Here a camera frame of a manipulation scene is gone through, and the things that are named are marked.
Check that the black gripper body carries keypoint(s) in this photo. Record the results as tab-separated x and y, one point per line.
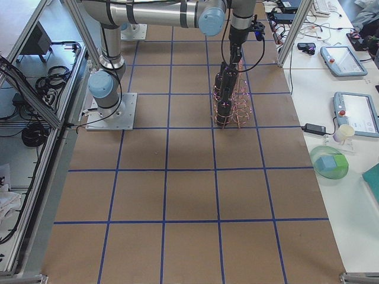
238	35

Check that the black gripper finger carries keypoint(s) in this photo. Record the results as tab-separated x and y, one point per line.
233	55
238	56

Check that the dark wine bottle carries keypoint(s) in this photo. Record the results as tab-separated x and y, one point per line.
228	81

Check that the far wine bottle in basket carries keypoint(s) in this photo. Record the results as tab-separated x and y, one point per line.
218	80

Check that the wine bottle in basket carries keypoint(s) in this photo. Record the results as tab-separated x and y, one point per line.
218	80
224	106

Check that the near wine bottle in basket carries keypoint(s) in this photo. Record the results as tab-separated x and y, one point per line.
224	106

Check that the black controller device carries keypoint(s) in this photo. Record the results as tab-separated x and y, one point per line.
308	48

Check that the far teach pendant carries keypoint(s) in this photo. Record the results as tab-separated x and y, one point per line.
342	61

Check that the teach pendant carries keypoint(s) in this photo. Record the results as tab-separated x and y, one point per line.
358	111
342	61

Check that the black power adapter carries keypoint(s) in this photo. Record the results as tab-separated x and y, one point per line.
314	129

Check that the near teach pendant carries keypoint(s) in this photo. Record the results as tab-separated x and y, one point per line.
358	111

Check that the white paper cup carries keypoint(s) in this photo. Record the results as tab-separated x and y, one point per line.
344	132

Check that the blue foam cube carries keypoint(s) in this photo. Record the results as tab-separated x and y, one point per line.
325	164

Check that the green glass bowl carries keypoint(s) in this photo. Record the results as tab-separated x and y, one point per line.
327	151

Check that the green foam cube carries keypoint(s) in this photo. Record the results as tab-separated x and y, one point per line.
340	162

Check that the teal book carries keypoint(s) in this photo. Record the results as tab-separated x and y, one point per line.
371	177

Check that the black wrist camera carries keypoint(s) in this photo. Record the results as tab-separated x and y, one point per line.
258	29

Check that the copper wire wine basket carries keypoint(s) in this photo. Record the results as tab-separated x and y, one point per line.
241	108

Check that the aluminium frame post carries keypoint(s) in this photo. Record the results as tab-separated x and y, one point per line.
293	32

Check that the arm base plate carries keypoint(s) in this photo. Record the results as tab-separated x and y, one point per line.
141	35
107	120

